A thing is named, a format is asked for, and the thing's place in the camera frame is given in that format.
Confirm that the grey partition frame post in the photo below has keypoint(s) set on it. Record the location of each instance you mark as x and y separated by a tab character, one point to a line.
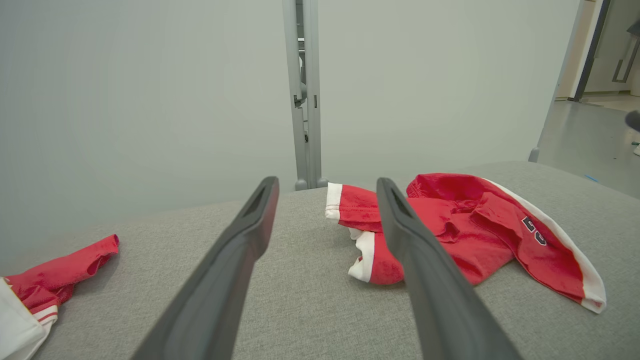
312	75

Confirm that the red jersey with white sleeves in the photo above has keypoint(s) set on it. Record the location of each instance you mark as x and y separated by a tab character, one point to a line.
50	280

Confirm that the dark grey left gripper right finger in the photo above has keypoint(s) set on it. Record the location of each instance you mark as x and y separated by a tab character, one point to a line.
435	290

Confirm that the red jersey with white hem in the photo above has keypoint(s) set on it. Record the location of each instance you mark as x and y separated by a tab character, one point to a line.
480	235

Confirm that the blue floor tape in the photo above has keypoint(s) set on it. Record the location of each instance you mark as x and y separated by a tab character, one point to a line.
591	178

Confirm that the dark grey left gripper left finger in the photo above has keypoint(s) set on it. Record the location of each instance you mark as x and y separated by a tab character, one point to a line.
220	280

